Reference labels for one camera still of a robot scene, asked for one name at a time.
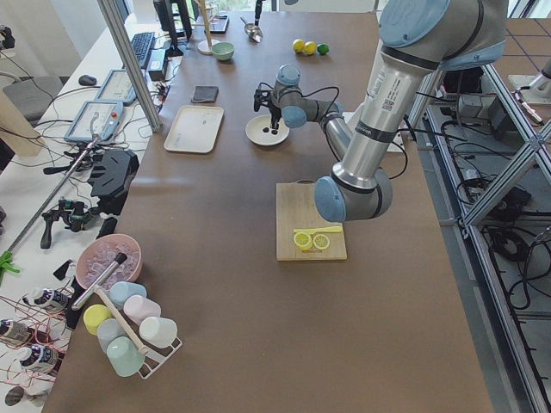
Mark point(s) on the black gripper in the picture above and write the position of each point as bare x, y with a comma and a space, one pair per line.
274, 113

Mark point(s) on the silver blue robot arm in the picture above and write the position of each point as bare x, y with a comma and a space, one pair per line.
417, 38

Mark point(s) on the cream rabbit tray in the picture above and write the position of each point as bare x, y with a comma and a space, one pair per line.
194, 129

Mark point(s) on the cream round plate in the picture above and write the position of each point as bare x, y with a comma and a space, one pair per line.
254, 131

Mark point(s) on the yellow lemon lower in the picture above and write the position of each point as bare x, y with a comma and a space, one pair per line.
298, 45

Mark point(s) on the yellow lemon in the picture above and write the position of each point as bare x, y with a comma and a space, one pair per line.
298, 45
310, 48

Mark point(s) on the yellow lemon upper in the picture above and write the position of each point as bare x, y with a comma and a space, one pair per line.
310, 48

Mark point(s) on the grey folded cloth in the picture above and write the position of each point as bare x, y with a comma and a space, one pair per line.
205, 94

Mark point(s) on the green lime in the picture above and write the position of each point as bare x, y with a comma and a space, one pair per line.
322, 49

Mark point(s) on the light green bowl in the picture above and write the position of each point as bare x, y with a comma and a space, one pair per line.
223, 50

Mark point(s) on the metal scoop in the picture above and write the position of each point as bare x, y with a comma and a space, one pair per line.
253, 31

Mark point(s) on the wooden mug tree stand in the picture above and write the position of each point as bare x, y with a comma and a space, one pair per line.
205, 46

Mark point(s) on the bamboo cutting board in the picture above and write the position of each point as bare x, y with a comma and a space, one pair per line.
295, 208

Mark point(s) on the yellow-green plastic knife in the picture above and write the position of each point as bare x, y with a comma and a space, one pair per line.
327, 229

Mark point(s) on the lemon slice lower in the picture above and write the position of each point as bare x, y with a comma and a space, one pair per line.
302, 240

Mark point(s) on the lemon slice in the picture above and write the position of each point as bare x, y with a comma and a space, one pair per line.
302, 240
321, 241

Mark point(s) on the computer monitor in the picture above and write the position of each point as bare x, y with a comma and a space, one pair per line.
175, 20

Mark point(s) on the lemon slice upper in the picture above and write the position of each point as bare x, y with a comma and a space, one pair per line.
321, 241

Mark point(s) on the black keyboard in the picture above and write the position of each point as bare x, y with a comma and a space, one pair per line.
142, 44

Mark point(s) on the teach pendant far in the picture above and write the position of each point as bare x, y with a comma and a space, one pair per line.
117, 87

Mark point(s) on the teach pendant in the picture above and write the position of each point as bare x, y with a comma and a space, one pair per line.
96, 118
117, 87

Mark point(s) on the teach pendant near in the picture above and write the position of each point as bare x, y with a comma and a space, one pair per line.
96, 118

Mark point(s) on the black computer mouse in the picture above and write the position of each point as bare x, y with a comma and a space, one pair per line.
87, 80

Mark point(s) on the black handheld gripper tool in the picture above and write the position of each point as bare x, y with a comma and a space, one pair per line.
75, 214

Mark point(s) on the pink bowl of ice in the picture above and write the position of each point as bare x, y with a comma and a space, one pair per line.
102, 252

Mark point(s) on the blue cup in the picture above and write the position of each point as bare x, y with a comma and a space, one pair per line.
121, 291

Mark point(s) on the pink cup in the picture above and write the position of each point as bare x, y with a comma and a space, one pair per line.
137, 308

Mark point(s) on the white cup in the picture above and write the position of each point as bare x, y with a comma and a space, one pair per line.
158, 331

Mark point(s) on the yellow cup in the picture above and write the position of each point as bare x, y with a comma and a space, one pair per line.
94, 316

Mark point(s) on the grey-blue cup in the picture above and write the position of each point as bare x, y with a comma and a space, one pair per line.
107, 331

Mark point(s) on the white cup rack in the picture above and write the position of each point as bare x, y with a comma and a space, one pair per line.
154, 357

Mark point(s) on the mint green cup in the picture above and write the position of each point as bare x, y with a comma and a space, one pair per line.
124, 356

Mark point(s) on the aluminium frame post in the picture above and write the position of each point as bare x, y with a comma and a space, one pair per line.
116, 27

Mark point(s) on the black bracket plate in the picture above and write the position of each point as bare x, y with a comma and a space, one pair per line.
111, 177

